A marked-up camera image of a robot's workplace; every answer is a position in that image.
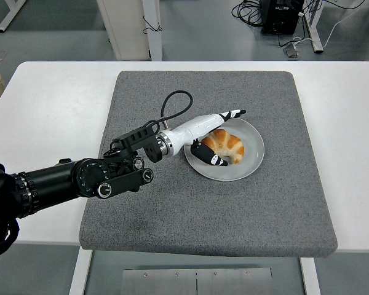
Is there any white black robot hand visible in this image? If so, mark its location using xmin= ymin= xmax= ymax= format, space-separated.
xmin=162 ymin=109 xmax=247 ymax=168

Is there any golden croissant bread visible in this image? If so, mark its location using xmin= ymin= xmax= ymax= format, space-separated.
xmin=200 ymin=128 xmax=245 ymax=165

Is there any round grey plate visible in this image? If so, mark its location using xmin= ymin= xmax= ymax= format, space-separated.
xmin=183 ymin=117 xmax=265 ymax=182

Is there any grey metal plate with screws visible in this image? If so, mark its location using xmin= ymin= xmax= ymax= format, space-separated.
xmin=121 ymin=267 xmax=274 ymax=295

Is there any grey fabric mat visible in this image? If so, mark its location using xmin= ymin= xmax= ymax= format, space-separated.
xmin=79 ymin=70 xmax=339 ymax=259

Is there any grey foot pedal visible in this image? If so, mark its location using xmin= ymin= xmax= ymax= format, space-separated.
xmin=282 ymin=42 xmax=302 ymax=60

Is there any white cabinet panel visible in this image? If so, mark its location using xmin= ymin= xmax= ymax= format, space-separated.
xmin=96 ymin=0 xmax=151 ymax=61

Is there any black computer case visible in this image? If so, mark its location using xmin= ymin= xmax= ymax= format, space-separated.
xmin=260 ymin=0 xmax=305 ymax=35

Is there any white table leg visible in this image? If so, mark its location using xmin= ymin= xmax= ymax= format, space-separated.
xmin=68 ymin=247 xmax=93 ymax=295
xmin=299 ymin=256 xmax=322 ymax=295

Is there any white square post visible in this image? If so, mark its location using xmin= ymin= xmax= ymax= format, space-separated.
xmin=141 ymin=0 xmax=164 ymax=61

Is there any thin black cable loop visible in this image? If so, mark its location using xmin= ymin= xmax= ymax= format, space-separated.
xmin=142 ymin=15 xmax=163 ymax=34

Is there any black cable bundle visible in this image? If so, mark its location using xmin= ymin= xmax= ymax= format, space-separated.
xmin=231 ymin=0 xmax=265 ymax=28

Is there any white desk leg frame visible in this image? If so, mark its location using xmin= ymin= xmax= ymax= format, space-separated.
xmin=304 ymin=0 xmax=325 ymax=55
xmin=0 ymin=0 xmax=27 ymax=33

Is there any white cable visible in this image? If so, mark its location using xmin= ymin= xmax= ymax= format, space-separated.
xmin=292 ymin=0 xmax=367 ymax=50

